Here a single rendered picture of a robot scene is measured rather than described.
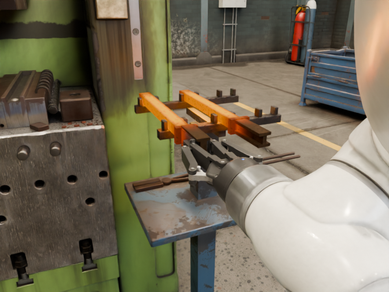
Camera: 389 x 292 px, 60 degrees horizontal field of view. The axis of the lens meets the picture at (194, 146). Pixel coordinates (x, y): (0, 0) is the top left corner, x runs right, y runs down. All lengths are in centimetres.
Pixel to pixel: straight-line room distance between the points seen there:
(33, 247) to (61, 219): 12
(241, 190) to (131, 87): 79
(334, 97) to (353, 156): 404
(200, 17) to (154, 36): 657
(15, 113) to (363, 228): 88
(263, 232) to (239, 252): 153
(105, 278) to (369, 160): 101
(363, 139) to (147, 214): 63
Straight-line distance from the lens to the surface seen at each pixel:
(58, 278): 122
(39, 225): 109
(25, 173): 101
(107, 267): 121
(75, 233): 111
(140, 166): 125
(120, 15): 110
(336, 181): 37
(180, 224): 85
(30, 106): 101
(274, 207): 37
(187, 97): 93
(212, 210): 91
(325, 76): 446
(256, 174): 43
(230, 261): 184
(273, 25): 877
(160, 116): 78
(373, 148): 37
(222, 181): 47
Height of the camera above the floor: 122
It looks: 23 degrees down
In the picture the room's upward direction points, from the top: straight up
